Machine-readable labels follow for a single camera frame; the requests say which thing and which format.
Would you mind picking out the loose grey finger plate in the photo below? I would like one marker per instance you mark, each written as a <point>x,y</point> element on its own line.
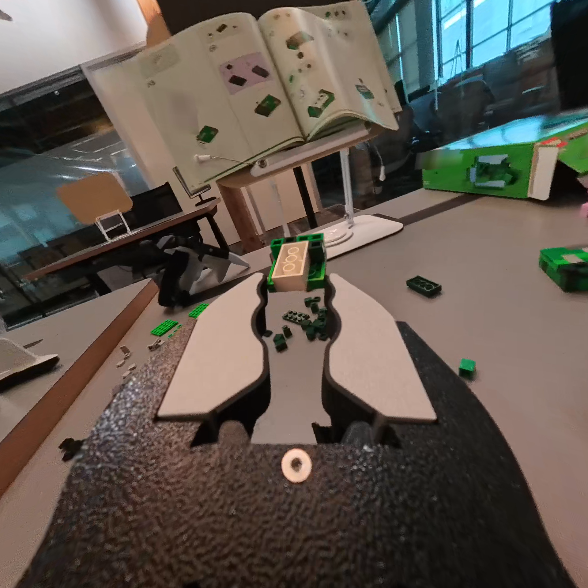
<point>23,360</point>

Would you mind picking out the small lego creeper head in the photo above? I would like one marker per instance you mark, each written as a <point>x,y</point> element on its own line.
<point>562,271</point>

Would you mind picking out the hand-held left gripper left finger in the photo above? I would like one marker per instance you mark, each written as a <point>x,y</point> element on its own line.
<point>220,358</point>

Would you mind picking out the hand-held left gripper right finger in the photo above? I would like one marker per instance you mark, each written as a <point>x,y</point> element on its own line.
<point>372,358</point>

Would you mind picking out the pile of dark green lego pieces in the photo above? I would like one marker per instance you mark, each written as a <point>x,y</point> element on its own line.
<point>301,319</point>

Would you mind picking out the white book stand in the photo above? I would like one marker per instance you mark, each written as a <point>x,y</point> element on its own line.
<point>367,227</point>

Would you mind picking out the scattered light grey lego pieces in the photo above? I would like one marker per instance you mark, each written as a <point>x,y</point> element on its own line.
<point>156,344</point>

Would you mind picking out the black office chair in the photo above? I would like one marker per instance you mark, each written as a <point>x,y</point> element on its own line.
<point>156,202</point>

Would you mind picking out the dark green lego plate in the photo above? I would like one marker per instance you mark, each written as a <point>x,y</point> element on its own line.
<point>423,285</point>

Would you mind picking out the black and white spare gripper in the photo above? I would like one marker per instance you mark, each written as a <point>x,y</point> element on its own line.
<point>183,266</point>

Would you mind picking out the lego instruction book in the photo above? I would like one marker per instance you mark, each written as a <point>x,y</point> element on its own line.
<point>206,92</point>

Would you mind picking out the pile of bright green lego pieces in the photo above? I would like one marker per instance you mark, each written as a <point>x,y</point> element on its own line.
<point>164,327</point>

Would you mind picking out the cork board sign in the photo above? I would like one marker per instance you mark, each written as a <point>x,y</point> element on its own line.
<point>94,197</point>

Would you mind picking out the clear acrylic stand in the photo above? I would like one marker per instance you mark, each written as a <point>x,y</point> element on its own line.
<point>110,216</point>

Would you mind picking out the small black lego pieces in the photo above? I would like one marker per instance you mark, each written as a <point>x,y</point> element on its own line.
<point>70,449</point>

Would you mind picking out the green and white lego assembly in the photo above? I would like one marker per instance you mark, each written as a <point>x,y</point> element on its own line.
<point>291,271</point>

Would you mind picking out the wooden top office desk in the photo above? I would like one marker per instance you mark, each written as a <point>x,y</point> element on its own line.
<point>138,232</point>

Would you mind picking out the green lego set box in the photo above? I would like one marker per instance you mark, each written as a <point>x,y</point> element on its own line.
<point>496,170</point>

